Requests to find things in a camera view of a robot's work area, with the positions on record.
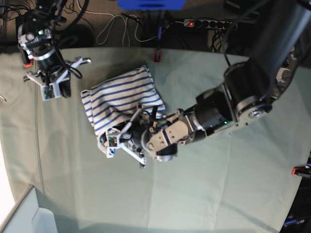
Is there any white cable on floor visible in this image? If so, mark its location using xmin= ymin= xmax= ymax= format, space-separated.
xmin=72 ymin=0 xmax=158 ymax=47

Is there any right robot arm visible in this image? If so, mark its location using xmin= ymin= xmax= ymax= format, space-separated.
xmin=17 ymin=0 xmax=91 ymax=101

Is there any green table cloth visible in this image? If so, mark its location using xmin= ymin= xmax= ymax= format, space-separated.
xmin=0 ymin=48 xmax=311 ymax=233

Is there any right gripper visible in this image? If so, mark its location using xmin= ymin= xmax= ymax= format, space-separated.
xmin=23 ymin=56 xmax=92 ymax=101

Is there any red clamp top left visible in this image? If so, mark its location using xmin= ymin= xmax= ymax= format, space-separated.
xmin=16 ymin=41 xmax=34 ymax=68

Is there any white bin bottom left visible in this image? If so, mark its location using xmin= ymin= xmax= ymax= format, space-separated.
xmin=0 ymin=185 xmax=58 ymax=233

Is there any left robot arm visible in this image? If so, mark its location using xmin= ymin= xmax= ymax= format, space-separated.
xmin=98 ymin=0 xmax=311 ymax=167

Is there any red clamp right edge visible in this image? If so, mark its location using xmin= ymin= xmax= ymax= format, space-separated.
xmin=292 ymin=164 xmax=311 ymax=179

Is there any red clamp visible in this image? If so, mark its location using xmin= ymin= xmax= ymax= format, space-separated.
xmin=16 ymin=41 xmax=34 ymax=68
xmin=153 ymin=49 xmax=161 ymax=63

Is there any blue box top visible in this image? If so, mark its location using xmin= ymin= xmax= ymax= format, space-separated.
xmin=117 ymin=0 xmax=186 ymax=11

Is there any red clamp top centre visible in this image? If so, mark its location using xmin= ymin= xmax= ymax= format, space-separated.
xmin=153 ymin=49 xmax=161 ymax=63

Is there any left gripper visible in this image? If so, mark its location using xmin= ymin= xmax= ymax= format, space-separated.
xmin=97 ymin=104 xmax=158 ymax=168

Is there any blue white striped t-shirt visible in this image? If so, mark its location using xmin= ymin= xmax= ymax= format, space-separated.
xmin=80 ymin=65 xmax=166 ymax=158

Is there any black round stool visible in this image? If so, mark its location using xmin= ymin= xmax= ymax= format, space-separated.
xmin=63 ymin=24 xmax=95 ymax=48

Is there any black power strip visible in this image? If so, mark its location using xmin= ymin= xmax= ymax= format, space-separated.
xmin=183 ymin=19 xmax=233 ymax=30

